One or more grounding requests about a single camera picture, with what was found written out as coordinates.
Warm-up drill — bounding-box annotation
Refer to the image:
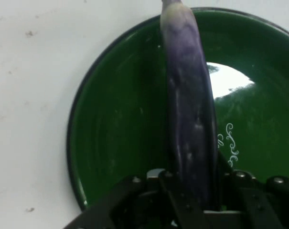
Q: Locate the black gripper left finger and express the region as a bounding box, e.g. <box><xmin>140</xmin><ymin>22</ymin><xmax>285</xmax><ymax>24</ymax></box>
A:
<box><xmin>63</xmin><ymin>168</ymin><xmax>207</xmax><ymax>229</ymax></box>

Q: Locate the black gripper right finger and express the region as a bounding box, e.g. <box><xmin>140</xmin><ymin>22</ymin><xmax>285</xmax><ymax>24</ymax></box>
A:
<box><xmin>217</xmin><ymin>152</ymin><xmax>289</xmax><ymax>229</ymax></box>

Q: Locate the purple toy eggplant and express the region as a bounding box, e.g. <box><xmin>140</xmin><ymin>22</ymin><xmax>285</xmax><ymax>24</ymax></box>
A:
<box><xmin>160</xmin><ymin>0</ymin><xmax>218</xmax><ymax>210</ymax></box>

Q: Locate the green round plate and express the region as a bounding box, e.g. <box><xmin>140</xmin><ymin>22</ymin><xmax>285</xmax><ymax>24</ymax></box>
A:
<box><xmin>66</xmin><ymin>7</ymin><xmax>289</xmax><ymax>212</ymax></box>

